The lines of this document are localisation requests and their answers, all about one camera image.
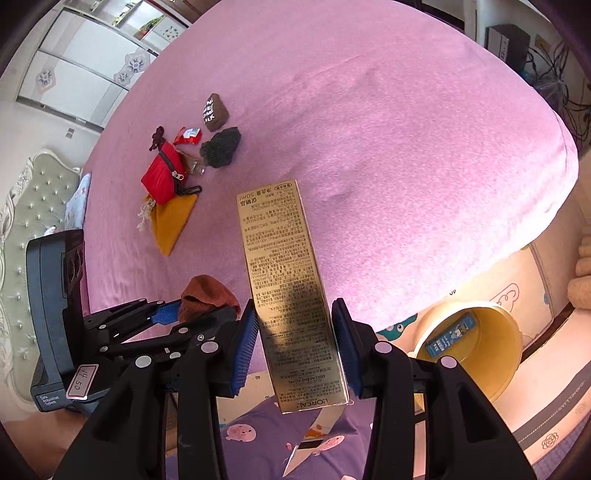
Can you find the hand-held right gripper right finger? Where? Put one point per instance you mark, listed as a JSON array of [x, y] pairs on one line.
[[346, 350]]

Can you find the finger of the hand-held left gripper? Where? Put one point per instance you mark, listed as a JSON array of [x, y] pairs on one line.
[[184, 339], [164, 314]]

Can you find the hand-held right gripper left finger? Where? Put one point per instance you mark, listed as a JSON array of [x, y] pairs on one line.
[[242, 350]]

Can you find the rust brown sock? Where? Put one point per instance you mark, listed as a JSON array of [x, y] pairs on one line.
[[205, 290]]

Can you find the gold printed carton box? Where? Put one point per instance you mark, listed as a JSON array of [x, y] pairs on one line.
[[277, 254]]

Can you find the yellow plastic basin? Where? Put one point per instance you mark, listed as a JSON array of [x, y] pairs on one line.
[[494, 341]]

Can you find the grey tufted headboard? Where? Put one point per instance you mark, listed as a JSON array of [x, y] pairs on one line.
[[32, 207]]

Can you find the orange cloth pouch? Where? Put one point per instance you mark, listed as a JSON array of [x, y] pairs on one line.
[[171, 221]]

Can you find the purple cartoon print sheet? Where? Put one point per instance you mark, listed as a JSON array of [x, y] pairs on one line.
[[258, 443]]

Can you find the light blue floral pillow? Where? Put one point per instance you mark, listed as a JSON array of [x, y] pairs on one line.
[[78, 203]]

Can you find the blue small box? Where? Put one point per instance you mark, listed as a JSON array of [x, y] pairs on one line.
[[450, 337]]

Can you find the red zip pouch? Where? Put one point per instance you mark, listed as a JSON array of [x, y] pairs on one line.
[[161, 175]]

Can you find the small clear plastic wrapper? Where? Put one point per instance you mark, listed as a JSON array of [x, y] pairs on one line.
[[196, 167]]

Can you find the dark grey sock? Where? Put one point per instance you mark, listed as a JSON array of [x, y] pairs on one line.
[[221, 145]]

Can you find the red white snack wrapper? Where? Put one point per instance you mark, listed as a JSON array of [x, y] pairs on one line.
[[189, 135]]

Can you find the pink bed blanket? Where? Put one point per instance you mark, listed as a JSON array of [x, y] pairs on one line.
[[369, 161]]

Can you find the brown rolled sock white print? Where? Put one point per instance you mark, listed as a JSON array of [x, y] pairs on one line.
[[216, 115]]

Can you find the grey patterned rug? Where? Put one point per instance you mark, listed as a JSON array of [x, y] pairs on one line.
[[554, 429]]

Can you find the beige folded towel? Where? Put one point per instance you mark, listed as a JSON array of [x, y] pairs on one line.
[[581, 290]]

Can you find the white flower print wardrobe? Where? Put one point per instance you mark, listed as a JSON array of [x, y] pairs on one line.
[[83, 46]]

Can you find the black box device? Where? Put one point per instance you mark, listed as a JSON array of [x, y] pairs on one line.
[[508, 44]]

